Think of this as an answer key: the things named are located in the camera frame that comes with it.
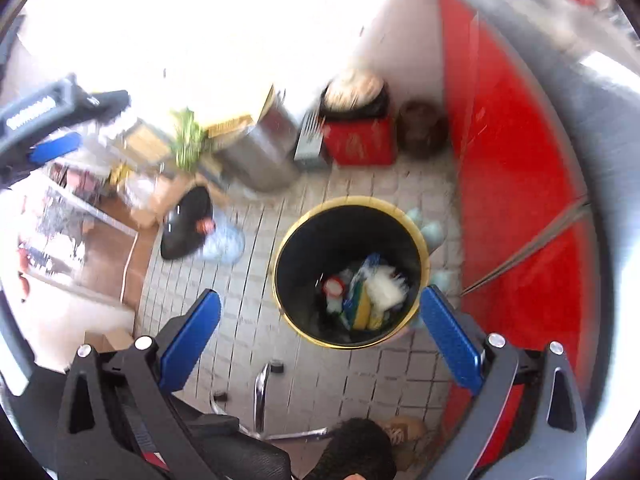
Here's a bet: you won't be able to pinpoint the white cable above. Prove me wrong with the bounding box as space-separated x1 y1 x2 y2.
120 232 141 306

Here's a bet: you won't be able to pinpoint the person's dark-haired head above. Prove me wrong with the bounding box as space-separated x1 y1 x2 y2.
312 417 398 480

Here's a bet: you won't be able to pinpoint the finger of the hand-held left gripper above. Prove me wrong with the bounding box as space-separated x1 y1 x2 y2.
0 131 83 188
82 89 131 123

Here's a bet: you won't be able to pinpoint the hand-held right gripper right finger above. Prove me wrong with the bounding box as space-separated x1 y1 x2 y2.
420 284 591 480

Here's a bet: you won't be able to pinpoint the black office chair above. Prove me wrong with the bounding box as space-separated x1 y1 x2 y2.
117 359 331 480

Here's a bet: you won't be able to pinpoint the clear blue water bottle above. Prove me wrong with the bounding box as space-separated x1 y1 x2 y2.
197 210 246 266

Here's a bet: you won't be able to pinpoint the grey metal bin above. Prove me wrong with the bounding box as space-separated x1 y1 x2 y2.
217 87 303 193

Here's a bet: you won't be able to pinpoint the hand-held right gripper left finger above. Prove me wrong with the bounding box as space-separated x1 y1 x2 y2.
56 289 222 480

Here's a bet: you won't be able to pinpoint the black bin with yellow rim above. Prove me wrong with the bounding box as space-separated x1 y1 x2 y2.
271 196 432 349

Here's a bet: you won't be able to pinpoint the white plastic bag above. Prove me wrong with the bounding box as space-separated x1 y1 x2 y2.
362 265 408 318

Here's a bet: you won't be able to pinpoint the green leafy plant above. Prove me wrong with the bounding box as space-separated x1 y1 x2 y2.
167 107 208 171

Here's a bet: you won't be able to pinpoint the tan shoe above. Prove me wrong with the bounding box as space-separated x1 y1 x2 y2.
377 416 443 466

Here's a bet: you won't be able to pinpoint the pale teal bottles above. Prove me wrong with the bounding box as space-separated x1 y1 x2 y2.
404 206 463 293

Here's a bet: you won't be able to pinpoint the small cardboard box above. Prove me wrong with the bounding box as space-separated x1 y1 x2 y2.
82 327 135 356

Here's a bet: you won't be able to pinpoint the brown round pot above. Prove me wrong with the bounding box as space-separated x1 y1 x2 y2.
396 100 449 160

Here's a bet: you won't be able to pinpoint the black bag with beige contents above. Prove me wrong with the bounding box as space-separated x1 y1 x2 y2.
320 67 392 122

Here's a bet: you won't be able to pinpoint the red box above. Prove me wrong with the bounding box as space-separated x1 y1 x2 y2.
322 112 398 167

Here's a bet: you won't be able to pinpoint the brown cardboard box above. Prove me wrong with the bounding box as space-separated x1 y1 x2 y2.
127 172 231 228

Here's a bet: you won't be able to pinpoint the yellow and blue packet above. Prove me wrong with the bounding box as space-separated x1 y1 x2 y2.
342 254 396 332

